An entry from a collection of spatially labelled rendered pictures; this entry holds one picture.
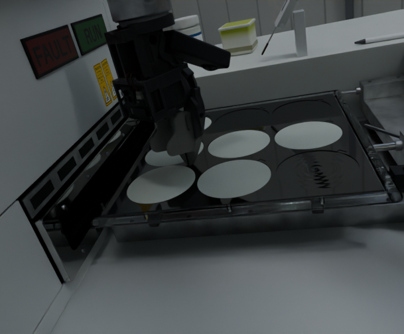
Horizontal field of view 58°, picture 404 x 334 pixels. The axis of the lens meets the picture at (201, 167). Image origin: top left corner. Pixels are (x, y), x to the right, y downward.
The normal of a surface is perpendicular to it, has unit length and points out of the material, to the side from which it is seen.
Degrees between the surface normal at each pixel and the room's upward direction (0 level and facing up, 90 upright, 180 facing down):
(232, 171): 0
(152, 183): 1
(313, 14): 90
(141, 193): 1
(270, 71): 90
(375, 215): 90
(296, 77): 90
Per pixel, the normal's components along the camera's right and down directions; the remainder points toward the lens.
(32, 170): 0.97, -0.11
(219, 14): -0.40, 0.49
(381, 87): -0.14, 0.48
